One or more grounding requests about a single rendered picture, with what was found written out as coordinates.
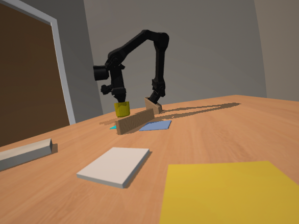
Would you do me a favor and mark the yellow flat pad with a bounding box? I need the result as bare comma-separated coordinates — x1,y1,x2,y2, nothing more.
159,161,299,224

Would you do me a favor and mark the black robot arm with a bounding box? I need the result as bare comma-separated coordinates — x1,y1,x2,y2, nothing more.
93,30,169,104

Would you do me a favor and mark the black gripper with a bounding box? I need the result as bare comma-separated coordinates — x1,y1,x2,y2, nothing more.
111,77,126,103

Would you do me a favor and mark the long wooden bar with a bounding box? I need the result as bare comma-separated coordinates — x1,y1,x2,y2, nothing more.
115,108,155,135

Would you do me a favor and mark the yellow cup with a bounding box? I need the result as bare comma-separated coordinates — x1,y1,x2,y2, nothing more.
114,102,130,118

